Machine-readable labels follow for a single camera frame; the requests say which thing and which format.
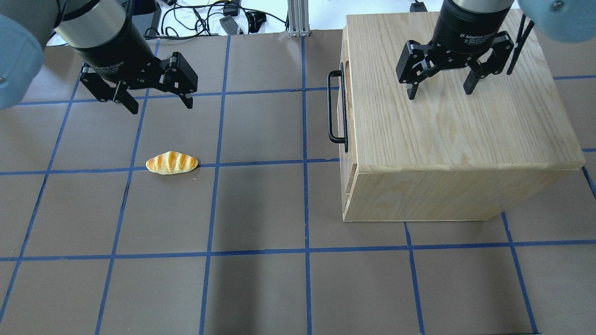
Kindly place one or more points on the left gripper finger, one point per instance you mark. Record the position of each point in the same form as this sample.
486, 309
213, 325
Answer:
187, 99
122, 96

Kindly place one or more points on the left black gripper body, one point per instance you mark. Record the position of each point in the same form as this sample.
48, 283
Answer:
120, 55

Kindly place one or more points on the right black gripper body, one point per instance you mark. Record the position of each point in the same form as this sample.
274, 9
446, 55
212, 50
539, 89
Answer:
465, 29

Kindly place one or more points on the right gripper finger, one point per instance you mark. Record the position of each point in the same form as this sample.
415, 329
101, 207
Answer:
411, 90
472, 80

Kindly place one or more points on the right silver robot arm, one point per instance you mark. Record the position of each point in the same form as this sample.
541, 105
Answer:
566, 21

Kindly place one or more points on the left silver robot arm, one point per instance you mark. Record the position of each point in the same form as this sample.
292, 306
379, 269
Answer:
26, 26

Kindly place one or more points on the light wooden drawer cabinet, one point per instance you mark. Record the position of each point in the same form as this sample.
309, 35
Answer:
446, 155

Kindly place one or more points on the toy bread loaf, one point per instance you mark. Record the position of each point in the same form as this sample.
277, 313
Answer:
172, 162

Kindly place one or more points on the black power adapter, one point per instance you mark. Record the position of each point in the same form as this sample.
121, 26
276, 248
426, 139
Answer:
230, 26

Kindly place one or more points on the aluminium frame post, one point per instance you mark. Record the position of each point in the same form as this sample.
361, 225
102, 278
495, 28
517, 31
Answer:
298, 18

